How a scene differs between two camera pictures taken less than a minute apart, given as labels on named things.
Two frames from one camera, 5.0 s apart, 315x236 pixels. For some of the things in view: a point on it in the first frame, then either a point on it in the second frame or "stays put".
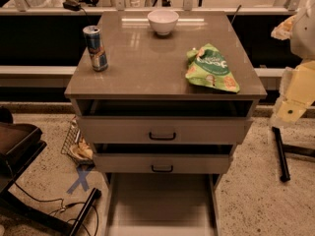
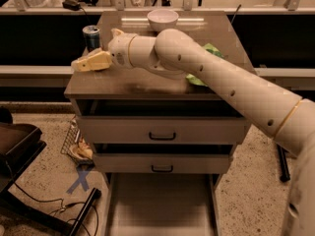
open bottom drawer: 162,205 stays put
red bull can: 95,47 stays put
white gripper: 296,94 to 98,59
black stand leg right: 282,149 stays put
